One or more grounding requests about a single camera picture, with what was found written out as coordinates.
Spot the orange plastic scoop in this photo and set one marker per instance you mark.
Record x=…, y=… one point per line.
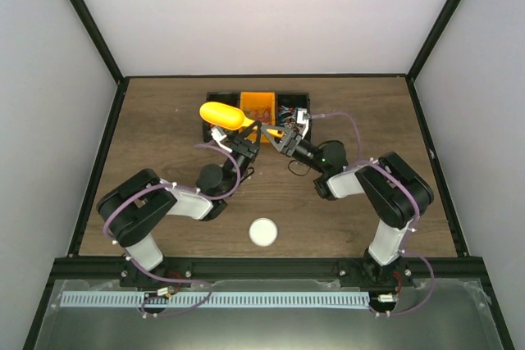
x=245, y=120

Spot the black frame base bar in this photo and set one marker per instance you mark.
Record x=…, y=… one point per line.
x=349, y=271

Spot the white round lid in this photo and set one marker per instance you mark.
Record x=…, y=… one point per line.
x=263, y=232

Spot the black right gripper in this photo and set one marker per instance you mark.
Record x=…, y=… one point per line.
x=290, y=146

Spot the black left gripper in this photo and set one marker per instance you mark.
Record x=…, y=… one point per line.
x=241, y=146

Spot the black bin with lollipops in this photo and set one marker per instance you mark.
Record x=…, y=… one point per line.
x=286, y=106

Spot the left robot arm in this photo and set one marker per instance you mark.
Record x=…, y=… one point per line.
x=132, y=210

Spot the yellow bin with star candies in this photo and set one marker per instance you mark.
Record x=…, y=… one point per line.
x=259, y=106

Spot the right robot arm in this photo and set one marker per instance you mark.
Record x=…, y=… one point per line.
x=397, y=193

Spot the black bin with popsicle candies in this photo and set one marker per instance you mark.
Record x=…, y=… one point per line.
x=215, y=113

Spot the light blue slotted rail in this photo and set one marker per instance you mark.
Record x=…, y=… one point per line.
x=135, y=299

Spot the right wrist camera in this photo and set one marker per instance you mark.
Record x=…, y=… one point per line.
x=302, y=121

